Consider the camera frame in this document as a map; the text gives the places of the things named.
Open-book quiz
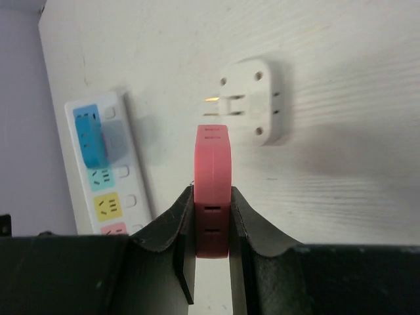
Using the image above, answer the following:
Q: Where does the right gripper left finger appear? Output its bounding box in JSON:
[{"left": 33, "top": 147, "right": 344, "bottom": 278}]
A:
[{"left": 1, "top": 186, "right": 195, "bottom": 314}]

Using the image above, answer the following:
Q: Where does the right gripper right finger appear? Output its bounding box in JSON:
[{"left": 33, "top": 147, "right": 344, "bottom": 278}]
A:
[{"left": 229, "top": 188, "right": 419, "bottom": 314}]

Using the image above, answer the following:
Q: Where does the white power strip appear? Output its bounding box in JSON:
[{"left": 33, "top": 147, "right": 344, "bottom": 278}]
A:
[{"left": 64, "top": 91, "right": 152, "bottom": 235}]

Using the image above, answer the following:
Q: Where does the pink plug adapter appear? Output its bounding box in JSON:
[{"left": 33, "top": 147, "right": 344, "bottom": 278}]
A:
[{"left": 194, "top": 125, "right": 232, "bottom": 259}]

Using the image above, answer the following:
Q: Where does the blue plug adapter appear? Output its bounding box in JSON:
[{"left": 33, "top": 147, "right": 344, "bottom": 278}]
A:
[{"left": 75, "top": 114, "right": 127, "bottom": 169}]

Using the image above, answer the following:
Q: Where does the white plug adapter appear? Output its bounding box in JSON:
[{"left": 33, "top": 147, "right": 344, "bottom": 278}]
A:
[{"left": 202, "top": 56, "right": 293, "bottom": 146}]

